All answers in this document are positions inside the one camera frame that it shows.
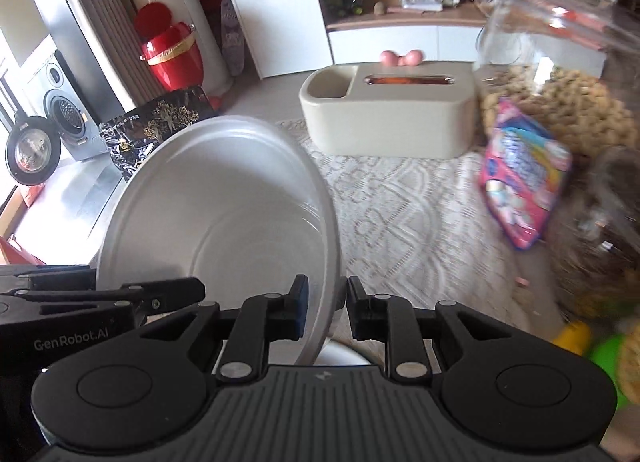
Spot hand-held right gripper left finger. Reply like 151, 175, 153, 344
142, 274, 310, 385

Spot white lace tablecloth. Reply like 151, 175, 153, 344
275, 119, 566, 343

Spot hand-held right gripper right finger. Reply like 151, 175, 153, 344
347, 276, 501, 385

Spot pink candy bag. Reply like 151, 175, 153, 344
477, 96, 573, 250

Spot large glass jar of peanuts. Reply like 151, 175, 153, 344
475, 0, 640, 163

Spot white cartoon cutout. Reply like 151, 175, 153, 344
220, 0, 247, 77

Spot yellow duck toy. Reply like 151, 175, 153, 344
555, 319, 593, 355

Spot grey washing machine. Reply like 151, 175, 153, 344
25, 49, 113, 163

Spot white plastic bowl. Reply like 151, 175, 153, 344
95, 114, 348, 368

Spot black snack bag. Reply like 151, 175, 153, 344
97, 86, 221, 183

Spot beige curtain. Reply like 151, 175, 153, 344
45, 0, 166, 102

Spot green candy dispenser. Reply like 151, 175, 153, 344
587, 332, 640, 408

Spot glass jar of sunflower seeds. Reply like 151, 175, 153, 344
547, 144, 640, 323

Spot beige tissue box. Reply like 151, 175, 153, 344
299, 62, 481, 160

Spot black frying pan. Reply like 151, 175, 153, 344
6, 109, 62, 187

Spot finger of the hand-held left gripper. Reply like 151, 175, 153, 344
0, 278, 207, 317
0, 264, 96, 295

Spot red vase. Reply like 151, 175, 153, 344
135, 2, 206, 92

